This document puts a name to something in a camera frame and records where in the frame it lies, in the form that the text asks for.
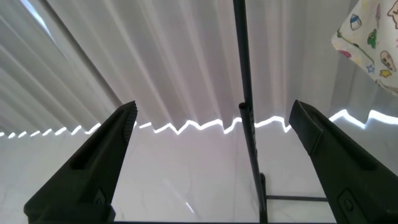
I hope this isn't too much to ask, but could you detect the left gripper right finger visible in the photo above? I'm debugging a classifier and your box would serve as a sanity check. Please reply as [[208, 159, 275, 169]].
[[289, 99, 398, 224]]

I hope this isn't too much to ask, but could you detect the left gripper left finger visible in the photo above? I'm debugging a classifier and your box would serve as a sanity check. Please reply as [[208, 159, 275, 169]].
[[24, 100, 139, 223]]

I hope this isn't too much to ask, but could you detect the white curtain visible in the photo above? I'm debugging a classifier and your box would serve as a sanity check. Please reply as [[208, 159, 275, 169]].
[[0, 0, 398, 136]]

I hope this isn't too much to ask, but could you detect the black clothes rack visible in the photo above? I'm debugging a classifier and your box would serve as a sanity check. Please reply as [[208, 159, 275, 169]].
[[232, 0, 329, 223]]

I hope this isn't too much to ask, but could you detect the cream printed garment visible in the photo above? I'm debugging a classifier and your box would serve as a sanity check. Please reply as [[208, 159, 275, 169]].
[[331, 0, 398, 96]]

